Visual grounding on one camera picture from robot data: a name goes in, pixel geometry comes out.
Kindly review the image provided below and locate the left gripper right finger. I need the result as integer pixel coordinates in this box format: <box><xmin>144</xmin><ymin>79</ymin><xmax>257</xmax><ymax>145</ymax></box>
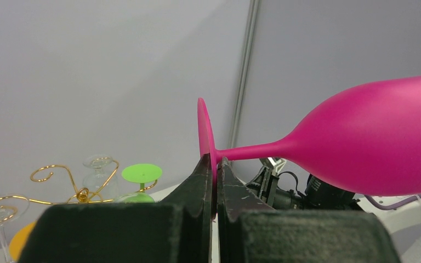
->
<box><xmin>217</xmin><ymin>160</ymin><xmax>400</xmax><ymax>262</ymax></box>

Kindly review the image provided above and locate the green plastic goblet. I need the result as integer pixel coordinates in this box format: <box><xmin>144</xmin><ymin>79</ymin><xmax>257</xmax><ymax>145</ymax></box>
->
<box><xmin>115</xmin><ymin>163</ymin><xmax>162</xmax><ymax>203</ymax></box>

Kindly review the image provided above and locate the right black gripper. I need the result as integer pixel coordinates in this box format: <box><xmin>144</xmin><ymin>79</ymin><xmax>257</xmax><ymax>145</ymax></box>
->
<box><xmin>246</xmin><ymin>166</ymin><xmax>362</xmax><ymax>211</ymax></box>

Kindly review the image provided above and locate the clear tall flute glass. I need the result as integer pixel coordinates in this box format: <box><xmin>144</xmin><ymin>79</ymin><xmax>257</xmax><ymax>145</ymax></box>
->
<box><xmin>0</xmin><ymin>193</ymin><xmax>30</xmax><ymax>262</ymax></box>

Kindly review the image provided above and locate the pink plastic goblet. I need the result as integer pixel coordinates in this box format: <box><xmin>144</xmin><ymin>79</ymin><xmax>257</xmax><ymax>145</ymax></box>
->
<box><xmin>197</xmin><ymin>76</ymin><xmax>421</xmax><ymax>196</ymax></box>

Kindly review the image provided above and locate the orange plastic goblet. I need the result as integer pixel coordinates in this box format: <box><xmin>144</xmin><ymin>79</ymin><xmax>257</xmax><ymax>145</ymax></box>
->
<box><xmin>9</xmin><ymin>221</ymin><xmax>36</xmax><ymax>261</ymax></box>

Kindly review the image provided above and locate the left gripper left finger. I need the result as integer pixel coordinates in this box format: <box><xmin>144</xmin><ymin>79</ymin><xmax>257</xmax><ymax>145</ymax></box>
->
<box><xmin>19</xmin><ymin>155</ymin><xmax>212</xmax><ymax>262</ymax></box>

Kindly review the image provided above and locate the clear short wine glass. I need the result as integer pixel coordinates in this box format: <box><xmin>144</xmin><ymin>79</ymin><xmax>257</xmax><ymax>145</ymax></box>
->
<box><xmin>82</xmin><ymin>155</ymin><xmax>120</xmax><ymax>200</ymax></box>

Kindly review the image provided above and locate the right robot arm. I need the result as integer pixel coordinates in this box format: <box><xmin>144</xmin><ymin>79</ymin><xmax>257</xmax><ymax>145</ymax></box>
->
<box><xmin>246</xmin><ymin>164</ymin><xmax>421</xmax><ymax>262</ymax></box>

